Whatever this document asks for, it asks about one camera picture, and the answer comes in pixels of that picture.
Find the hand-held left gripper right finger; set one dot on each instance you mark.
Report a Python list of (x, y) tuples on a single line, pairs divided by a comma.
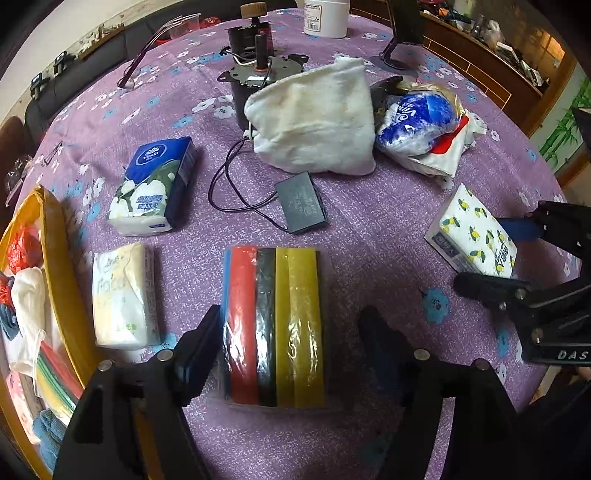
[(383, 355)]

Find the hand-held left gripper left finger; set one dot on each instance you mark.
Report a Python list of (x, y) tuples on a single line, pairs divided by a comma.
[(198, 355)]

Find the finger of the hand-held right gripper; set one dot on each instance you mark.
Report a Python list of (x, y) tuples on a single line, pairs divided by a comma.
[(519, 229), (489, 286)]

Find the lemon print tissue pack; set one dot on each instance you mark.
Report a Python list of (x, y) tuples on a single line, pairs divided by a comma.
[(475, 240)]

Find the white packet with red label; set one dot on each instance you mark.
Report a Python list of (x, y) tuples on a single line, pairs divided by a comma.
[(450, 150)]

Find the blue and white packet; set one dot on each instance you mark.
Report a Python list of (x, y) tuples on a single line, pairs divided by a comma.
[(420, 120)]

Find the yellow storage box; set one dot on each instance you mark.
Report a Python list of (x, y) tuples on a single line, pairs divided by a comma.
[(64, 286)]

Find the blue tissue pack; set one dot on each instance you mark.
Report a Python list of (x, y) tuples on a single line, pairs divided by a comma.
[(152, 189)]

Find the white towel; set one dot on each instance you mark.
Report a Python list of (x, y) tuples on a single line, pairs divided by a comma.
[(314, 120)]

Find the pale yellow tissue pack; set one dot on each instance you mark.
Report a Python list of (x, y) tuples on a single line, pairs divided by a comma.
[(122, 300)]

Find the purple floral tablecloth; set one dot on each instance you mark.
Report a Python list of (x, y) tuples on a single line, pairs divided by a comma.
[(369, 221)]

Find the wooden sideboard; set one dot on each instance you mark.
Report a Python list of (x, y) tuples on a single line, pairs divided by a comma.
[(485, 69)]

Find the white cloth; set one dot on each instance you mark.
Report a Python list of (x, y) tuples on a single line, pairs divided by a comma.
[(30, 295)]

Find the pink cloth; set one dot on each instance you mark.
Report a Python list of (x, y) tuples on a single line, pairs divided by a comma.
[(17, 392)]

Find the dark blue cloth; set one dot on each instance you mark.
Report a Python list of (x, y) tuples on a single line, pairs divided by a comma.
[(9, 321)]

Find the pile of small clutter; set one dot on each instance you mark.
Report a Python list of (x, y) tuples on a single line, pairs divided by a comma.
[(498, 37)]

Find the crumpled red bag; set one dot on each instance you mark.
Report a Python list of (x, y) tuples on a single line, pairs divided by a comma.
[(23, 244)]

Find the grey phone stand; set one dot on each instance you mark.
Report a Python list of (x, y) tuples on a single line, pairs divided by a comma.
[(392, 62)]

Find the metal tweezers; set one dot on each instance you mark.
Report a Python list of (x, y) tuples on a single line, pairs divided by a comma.
[(52, 154)]

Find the white plastic jar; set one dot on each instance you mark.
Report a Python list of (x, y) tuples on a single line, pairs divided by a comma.
[(325, 16)]

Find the silver plated gear motor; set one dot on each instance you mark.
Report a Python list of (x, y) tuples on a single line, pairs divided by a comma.
[(258, 69)]

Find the black sofa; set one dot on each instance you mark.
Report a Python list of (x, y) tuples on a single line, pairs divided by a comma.
[(83, 69)]

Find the purple framed glasses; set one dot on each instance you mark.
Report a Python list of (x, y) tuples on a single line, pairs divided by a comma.
[(147, 50)]

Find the small black device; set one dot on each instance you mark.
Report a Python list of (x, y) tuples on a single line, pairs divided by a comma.
[(61, 63), (38, 85)]

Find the black motor with red label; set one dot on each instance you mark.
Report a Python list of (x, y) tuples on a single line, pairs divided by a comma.
[(242, 39)]

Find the red plastic bag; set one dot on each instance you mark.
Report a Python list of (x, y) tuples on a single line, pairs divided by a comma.
[(212, 21)]

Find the wooden knob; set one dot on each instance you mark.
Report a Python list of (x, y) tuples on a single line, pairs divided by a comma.
[(253, 10)]

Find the green bamboo wall poster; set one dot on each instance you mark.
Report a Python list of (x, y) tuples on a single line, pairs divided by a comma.
[(559, 134)]

